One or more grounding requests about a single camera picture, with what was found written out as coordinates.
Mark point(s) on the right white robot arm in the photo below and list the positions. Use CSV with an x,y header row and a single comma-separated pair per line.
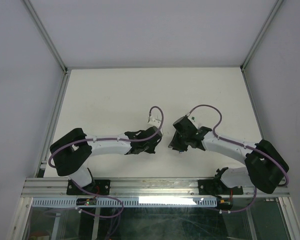
x,y
263,167

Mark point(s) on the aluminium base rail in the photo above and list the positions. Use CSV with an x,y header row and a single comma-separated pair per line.
x,y
119,187

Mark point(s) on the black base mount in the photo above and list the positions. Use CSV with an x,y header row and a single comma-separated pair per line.
x,y
97,187
217,188

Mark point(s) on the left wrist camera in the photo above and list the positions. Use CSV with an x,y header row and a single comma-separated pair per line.
x,y
152,121

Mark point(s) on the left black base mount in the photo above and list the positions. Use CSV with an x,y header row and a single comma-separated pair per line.
x,y
97,187

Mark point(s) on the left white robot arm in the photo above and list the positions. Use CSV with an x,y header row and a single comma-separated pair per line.
x,y
69,153

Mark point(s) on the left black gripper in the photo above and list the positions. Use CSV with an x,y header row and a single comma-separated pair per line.
x,y
152,150

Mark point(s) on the slotted cable duct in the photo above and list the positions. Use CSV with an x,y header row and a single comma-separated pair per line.
x,y
127,202

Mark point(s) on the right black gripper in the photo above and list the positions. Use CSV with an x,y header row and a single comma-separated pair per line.
x,y
174,144

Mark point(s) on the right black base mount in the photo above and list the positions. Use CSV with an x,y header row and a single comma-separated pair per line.
x,y
217,188

